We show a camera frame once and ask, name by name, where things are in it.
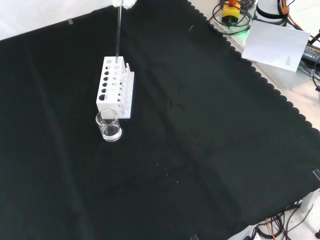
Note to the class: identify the white bench post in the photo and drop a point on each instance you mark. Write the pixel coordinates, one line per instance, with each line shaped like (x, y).
(310, 200)

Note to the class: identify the grey tape piece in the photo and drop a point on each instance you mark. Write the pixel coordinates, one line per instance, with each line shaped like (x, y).
(317, 174)
(70, 21)
(194, 237)

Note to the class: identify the black power supply box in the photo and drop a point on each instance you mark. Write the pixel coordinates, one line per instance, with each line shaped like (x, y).
(311, 53)

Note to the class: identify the yellow stop button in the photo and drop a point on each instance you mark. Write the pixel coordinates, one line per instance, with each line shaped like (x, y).
(231, 12)

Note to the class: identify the clear glass rod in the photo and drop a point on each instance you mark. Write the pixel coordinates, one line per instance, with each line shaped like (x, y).
(118, 35)

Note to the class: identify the white test tube rack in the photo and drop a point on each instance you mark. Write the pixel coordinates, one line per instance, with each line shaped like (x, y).
(110, 82)

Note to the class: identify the clear glass beaker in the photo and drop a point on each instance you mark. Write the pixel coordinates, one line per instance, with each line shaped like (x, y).
(110, 127)

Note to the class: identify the pale white board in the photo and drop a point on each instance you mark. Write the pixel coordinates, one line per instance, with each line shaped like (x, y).
(275, 45)

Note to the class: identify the black bench cloth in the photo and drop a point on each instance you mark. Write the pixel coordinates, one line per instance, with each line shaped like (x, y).
(175, 140)

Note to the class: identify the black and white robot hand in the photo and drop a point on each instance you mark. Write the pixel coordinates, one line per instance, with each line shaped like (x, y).
(125, 3)

